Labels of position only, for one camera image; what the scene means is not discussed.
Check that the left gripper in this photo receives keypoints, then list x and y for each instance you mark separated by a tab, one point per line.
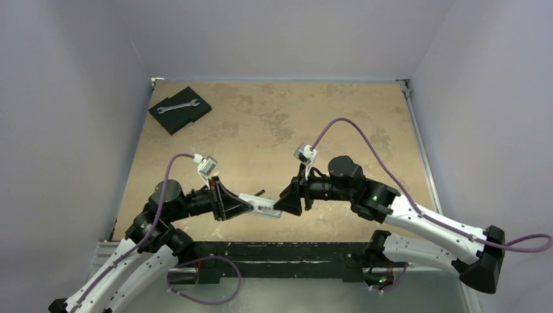
223	203

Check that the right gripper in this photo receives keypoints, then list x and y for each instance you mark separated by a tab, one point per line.
303	193

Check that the white remote control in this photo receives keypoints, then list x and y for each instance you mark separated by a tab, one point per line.
261	206

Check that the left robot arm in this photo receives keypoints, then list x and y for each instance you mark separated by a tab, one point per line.
152	245

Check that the black foam pad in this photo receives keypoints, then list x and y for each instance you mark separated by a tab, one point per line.
175	120

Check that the silver open-end wrench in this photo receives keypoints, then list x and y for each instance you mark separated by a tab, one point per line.
192	103

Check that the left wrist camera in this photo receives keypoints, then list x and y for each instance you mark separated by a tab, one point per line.
205	167

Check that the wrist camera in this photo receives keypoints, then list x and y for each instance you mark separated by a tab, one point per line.
205	167
306	154

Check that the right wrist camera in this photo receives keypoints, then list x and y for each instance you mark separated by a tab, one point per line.
306	154

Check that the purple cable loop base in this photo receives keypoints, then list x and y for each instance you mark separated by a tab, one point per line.
211	277

